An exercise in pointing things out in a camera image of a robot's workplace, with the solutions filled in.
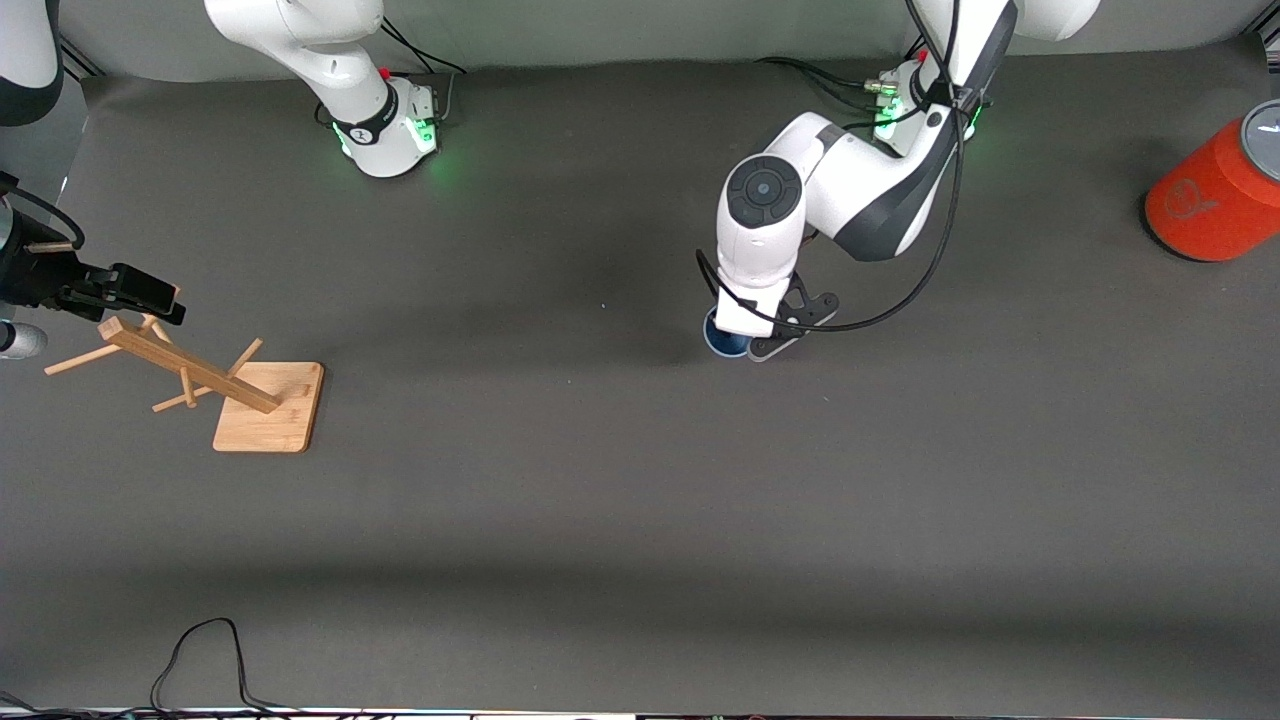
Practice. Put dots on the grey aluminium frame rail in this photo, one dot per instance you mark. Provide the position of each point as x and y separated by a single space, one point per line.
80 62
1268 45

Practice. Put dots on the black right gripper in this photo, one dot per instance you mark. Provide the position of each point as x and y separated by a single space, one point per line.
38 279

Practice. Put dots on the orange cylindrical can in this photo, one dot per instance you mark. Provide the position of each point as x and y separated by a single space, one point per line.
1210 200

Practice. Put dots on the light blue cup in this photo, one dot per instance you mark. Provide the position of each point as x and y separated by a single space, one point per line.
725 345

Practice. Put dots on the dark grey table mat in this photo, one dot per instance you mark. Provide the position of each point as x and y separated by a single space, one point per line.
640 500

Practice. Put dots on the wooden cup rack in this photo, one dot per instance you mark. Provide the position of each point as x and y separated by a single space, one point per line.
270 410

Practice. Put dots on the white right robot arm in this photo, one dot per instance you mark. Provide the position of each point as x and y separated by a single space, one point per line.
330 60

